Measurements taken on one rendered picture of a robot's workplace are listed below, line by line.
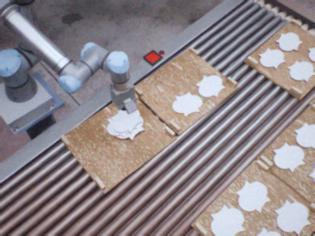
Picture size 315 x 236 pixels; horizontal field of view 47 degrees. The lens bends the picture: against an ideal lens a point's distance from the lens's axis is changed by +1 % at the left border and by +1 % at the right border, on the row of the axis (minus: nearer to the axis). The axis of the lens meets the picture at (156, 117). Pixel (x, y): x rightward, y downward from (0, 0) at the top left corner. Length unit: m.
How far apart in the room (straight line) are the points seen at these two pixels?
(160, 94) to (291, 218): 0.80
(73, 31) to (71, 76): 2.18
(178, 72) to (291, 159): 0.68
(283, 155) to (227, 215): 0.38
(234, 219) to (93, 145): 0.69
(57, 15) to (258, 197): 2.69
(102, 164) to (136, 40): 1.90
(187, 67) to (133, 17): 1.72
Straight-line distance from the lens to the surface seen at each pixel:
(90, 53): 1.38
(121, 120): 1.66
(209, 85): 1.83
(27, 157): 1.73
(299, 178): 1.68
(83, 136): 1.69
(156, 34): 3.38
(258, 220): 1.56
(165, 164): 1.61
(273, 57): 2.01
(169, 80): 1.84
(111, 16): 3.57
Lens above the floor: 2.38
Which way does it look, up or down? 58 degrees down
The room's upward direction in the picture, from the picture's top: straight up
